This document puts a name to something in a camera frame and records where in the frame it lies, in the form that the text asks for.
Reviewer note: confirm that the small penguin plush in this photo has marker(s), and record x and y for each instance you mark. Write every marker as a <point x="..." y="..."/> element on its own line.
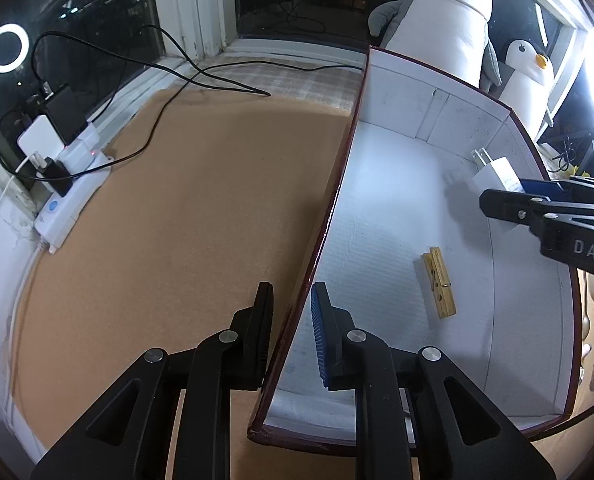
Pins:
<point x="524" y="85"/>

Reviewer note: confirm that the black plug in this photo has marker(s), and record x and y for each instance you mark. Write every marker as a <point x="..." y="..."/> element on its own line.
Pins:
<point x="57" y="177"/>

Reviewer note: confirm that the long white power strip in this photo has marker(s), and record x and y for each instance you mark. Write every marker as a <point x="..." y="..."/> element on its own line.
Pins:
<point x="69" y="205"/>

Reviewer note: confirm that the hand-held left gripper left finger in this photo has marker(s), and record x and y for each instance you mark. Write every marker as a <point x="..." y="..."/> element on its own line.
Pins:
<point x="261" y="340"/>

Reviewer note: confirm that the black charger block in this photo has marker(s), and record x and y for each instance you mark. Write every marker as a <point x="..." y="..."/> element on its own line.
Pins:
<point x="67" y="110"/>

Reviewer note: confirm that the white charger block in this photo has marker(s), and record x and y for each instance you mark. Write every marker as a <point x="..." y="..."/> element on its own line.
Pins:
<point x="37" y="135"/>

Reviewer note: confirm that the wooden clothespin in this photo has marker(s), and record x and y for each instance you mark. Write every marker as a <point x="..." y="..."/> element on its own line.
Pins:
<point x="439" y="282"/>

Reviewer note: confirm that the white charger plug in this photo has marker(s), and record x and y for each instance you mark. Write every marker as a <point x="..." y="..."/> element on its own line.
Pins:
<point x="497" y="172"/>

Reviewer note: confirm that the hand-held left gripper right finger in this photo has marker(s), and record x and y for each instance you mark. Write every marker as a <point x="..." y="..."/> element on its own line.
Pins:
<point x="322" y="340"/>

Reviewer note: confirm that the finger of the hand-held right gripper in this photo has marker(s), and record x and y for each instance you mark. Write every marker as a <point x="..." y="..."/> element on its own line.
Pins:
<point x="542" y="187"/>
<point x="507" y="205"/>

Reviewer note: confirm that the large penguin plush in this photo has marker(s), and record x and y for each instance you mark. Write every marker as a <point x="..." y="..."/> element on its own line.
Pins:
<point x="442" y="20"/>

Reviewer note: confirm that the white window frame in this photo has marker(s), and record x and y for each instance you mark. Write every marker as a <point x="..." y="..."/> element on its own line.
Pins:
<point x="197" y="5"/>

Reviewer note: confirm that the brown mat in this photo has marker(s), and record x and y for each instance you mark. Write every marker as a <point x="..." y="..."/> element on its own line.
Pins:
<point x="177" y="210"/>

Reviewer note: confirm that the white cardboard box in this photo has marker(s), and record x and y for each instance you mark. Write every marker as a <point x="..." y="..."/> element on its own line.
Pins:
<point x="402" y="210"/>

